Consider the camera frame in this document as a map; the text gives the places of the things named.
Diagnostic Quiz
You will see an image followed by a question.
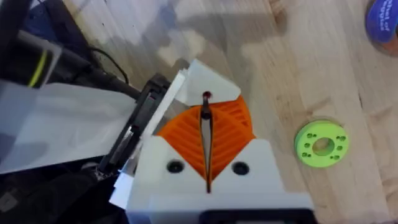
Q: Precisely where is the black cable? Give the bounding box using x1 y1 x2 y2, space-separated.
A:
88 45 130 85

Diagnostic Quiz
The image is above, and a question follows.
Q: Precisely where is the blue printed round tub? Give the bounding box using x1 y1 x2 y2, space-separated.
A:
364 0 398 57

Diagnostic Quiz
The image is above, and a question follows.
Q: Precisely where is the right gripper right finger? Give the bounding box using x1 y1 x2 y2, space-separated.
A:
206 96 285 195

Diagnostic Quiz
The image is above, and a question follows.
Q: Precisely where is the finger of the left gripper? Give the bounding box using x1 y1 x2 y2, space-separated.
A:
108 172 136 210
176 58 253 126

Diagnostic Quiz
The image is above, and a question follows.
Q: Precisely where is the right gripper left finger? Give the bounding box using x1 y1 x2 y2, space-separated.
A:
126 95 209 211

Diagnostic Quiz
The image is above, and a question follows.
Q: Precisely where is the green disc with holes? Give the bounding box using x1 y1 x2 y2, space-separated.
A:
294 119 350 169

